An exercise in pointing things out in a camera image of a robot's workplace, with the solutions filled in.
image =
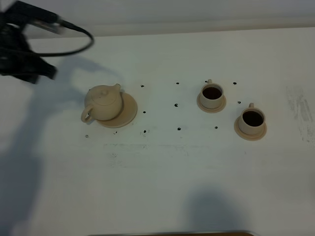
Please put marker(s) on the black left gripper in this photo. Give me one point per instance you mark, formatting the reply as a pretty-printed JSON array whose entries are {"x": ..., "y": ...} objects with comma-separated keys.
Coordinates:
[{"x": 13, "y": 63}]

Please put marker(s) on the beige teapot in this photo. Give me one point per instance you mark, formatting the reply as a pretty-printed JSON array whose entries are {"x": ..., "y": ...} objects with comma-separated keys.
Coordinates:
[{"x": 102, "y": 103}]

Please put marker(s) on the beige teapot saucer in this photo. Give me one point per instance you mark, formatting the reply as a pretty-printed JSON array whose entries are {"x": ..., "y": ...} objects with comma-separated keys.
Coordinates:
[{"x": 126, "y": 115}]

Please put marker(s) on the beige rear teacup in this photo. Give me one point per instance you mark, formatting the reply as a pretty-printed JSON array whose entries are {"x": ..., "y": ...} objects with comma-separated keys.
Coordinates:
[{"x": 212, "y": 90}]

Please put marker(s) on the beige teacup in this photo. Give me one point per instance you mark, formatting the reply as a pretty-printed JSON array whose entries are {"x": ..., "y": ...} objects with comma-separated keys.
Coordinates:
[
  {"x": 252, "y": 120},
  {"x": 212, "y": 90}
]

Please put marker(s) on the beige rear cup saucer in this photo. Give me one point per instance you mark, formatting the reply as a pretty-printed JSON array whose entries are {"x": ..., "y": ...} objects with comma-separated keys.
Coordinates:
[{"x": 211, "y": 106}]

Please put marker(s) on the beige cup saucer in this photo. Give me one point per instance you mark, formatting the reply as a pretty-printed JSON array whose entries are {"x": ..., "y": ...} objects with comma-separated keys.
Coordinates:
[
  {"x": 249, "y": 137},
  {"x": 211, "y": 106}
]

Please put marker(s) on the beige front teacup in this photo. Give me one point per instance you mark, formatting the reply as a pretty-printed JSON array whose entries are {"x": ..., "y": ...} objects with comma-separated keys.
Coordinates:
[{"x": 252, "y": 120}]

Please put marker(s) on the beige front cup saucer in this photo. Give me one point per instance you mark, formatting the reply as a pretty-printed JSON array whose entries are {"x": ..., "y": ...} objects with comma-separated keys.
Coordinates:
[{"x": 249, "y": 137}]

